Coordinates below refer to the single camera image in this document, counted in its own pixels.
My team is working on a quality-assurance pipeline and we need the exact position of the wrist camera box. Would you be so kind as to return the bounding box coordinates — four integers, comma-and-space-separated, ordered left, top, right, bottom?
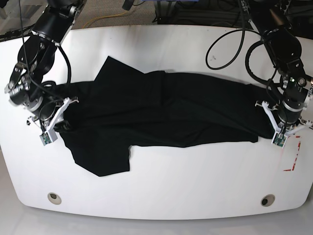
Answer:
271, 132, 288, 148
40, 130, 58, 146

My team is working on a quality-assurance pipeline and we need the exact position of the red tape rectangle marking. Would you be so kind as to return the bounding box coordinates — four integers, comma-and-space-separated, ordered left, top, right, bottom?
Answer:
280, 135, 302, 172

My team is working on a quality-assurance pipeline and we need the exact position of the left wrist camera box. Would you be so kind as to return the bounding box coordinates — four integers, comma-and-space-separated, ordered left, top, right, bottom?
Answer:
271, 132, 288, 148

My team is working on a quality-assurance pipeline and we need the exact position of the black T-shirt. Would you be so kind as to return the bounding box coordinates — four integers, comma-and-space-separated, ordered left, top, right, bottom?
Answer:
54, 57, 273, 176

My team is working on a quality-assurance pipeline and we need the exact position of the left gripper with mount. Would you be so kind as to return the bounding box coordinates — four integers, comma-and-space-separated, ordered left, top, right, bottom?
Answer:
255, 101, 313, 135

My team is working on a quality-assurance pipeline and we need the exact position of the yellow cable on floor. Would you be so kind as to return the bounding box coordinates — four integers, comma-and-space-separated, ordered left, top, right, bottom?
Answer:
84, 9, 128, 29

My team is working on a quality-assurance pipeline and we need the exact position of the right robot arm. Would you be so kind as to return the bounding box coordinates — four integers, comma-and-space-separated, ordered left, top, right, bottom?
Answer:
5, 0, 86, 132

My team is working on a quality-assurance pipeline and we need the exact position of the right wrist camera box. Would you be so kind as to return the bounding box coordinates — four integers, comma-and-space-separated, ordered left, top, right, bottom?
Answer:
40, 130, 58, 146

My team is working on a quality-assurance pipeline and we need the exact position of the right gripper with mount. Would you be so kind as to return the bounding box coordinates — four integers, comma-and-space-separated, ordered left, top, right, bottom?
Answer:
25, 96, 65, 132

